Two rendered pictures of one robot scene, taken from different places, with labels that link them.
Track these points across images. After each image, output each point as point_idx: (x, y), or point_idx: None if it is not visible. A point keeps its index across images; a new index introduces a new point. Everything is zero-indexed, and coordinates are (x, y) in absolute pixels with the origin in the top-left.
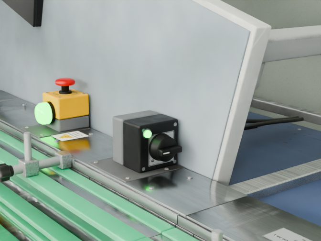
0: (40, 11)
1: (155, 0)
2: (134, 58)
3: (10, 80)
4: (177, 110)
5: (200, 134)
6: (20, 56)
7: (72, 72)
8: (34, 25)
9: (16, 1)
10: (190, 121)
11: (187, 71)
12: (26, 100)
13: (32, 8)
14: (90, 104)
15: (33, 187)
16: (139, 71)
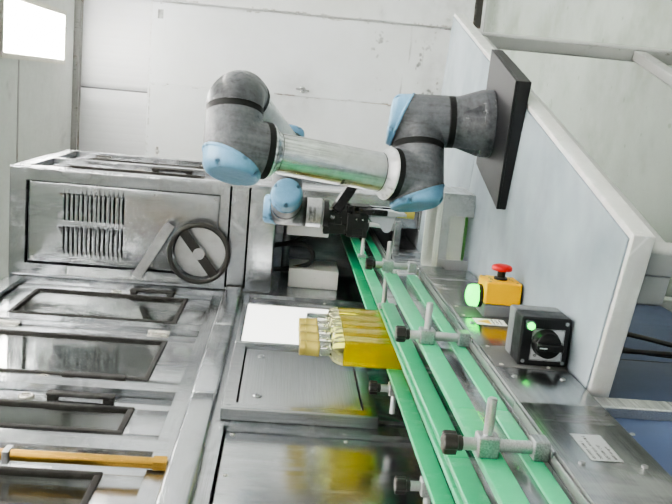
0: (506, 193)
1: (577, 197)
2: (557, 253)
3: (478, 261)
4: (575, 311)
5: (585, 339)
6: (488, 238)
7: (517, 261)
8: (497, 207)
9: (490, 181)
10: (581, 324)
11: (586, 271)
12: None
13: (498, 190)
14: (523, 295)
15: None
16: (558, 267)
